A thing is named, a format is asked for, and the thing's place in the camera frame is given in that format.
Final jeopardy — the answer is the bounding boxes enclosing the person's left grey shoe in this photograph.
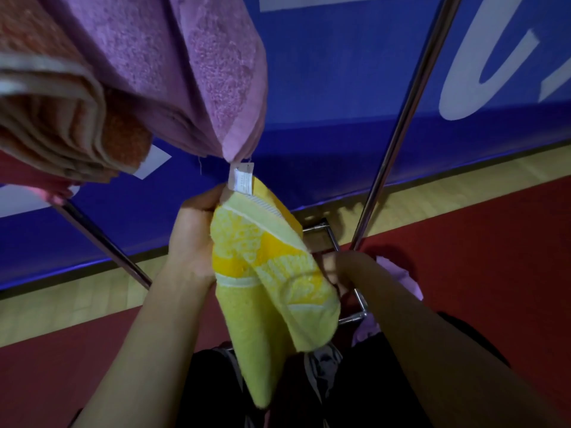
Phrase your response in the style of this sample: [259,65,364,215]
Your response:
[215,346,245,394]

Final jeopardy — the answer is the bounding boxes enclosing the blue banner with white print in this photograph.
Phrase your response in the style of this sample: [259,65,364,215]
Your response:
[0,0,571,292]

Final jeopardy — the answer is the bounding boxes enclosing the pink towel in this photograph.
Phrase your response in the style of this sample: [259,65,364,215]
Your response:
[0,151,81,206]

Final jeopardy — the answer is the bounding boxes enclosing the person's black trousers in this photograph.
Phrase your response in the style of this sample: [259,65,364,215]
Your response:
[67,311,512,428]

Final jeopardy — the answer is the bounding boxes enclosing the person's grey shoe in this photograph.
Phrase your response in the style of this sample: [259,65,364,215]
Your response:
[215,346,245,394]
[303,342,344,404]

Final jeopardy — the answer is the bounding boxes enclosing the person's left forearm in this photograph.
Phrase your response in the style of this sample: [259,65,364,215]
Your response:
[71,267,219,428]

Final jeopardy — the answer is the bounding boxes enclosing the person's left hand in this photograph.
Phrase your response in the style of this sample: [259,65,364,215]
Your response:
[167,183,226,287]

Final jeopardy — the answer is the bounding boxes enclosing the yellow white cloth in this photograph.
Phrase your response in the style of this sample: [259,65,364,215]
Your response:
[210,160,342,410]

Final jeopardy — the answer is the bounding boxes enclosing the purple towel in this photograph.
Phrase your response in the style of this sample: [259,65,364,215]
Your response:
[351,256,425,348]
[35,0,269,165]

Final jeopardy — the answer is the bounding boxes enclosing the metal drying rack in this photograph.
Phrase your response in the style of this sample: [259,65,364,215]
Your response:
[52,0,465,353]

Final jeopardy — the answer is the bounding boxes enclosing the person's right forearm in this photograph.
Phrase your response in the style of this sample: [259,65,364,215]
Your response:
[350,256,570,428]

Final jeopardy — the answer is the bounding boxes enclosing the person's right hand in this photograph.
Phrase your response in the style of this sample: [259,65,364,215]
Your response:
[319,250,381,300]

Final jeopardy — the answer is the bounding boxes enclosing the person's right grey shoe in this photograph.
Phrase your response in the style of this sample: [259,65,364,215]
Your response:
[303,342,344,404]

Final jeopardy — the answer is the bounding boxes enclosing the orange patterned towel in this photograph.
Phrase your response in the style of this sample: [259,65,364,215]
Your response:
[0,0,155,184]

